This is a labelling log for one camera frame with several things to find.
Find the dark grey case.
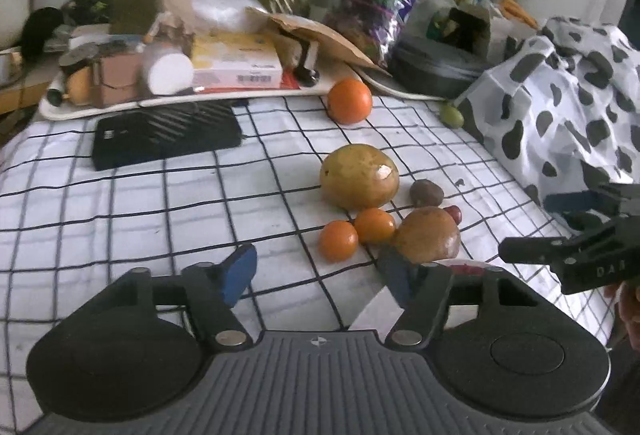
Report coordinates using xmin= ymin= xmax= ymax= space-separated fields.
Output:
xmin=390 ymin=35 xmax=488 ymax=98

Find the brown green mango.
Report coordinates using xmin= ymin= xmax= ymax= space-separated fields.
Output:
xmin=391 ymin=206 xmax=462 ymax=266

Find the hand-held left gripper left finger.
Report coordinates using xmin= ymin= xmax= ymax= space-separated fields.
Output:
xmin=117 ymin=242 xmax=259 ymax=350

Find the white tray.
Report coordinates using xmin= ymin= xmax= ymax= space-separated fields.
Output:
xmin=356 ymin=69 xmax=453 ymax=102
xmin=39 ymin=62 xmax=364 ymax=121

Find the small brown cardboard box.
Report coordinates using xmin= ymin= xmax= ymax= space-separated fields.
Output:
xmin=91 ymin=54 xmax=143 ymax=108

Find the black clip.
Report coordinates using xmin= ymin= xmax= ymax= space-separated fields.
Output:
xmin=292 ymin=38 xmax=322 ymax=88

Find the black flat device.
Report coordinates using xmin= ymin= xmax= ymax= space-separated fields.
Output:
xmin=91 ymin=108 xmax=243 ymax=172

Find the yellow white box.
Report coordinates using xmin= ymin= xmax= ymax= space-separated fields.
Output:
xmin=191 ymin=32 xmax=283 ymax=89

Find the cow print cloth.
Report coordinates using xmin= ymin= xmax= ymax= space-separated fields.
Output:
xmin=456 ymin=16 xmax=640 ymax=236

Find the small yellow object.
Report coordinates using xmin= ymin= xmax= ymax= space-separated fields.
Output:
xmin=67 ymin=66 xmax=94 ymax=106

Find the person's right hand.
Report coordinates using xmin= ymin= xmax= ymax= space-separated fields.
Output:
xmin=604 ymin=282 xmax=640 ymax=347

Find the black fuzzy object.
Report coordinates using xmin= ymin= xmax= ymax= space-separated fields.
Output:
xmin=20 ymin=8 xmax=66 ymax=63

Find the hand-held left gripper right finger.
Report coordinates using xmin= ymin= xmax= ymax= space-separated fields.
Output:
xmin=377 ymin=246 xmax=531 ymax=351

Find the checkered tablecloth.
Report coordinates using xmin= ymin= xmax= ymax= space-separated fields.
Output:
xmin=0 ymin=92 xmax=617 ymax=435

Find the dark purple plum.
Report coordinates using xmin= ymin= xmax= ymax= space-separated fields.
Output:
xmin=409 ymin=179 xmax=444 ymax=208

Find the white roll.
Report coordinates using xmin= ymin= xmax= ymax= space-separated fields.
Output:
xmin=140 ymin=42 xmax=195 ymax=97

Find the purple foil bag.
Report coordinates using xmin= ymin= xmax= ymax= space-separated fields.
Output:
xmin=340 ymin=0 xmax=433 ymax=63

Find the brown paper envelope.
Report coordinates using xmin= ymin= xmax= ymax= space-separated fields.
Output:
xmin=245 ymin=6 xmax=391 ymax=76

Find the small green fruit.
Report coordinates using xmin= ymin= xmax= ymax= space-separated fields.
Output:
xmin=440 ymin=104 xmax=465 ymax=130

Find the large orange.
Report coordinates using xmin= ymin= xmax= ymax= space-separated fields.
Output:
xmin=327 ymin=78 xmax=374 ymax=125

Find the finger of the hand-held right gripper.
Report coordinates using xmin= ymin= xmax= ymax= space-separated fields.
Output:
xmin=499 ymin=235 xmax=591 ymax=272
xmin=544 ymin=182 xmax=640 ymax=232

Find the clear plastic bag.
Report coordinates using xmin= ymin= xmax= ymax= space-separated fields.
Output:
xmin=187 ymin=0 xmax=273 ymax=36

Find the small orange tangerine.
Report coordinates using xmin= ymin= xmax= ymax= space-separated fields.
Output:
xmin=320 ymin=221 xmax=360 ymax=264
xmin=354 ymin=208 xmax=397 ymax=244

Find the yellow mango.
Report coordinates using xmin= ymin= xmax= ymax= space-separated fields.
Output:
xmin=320 ymin=144 xmax=401 ymax=211

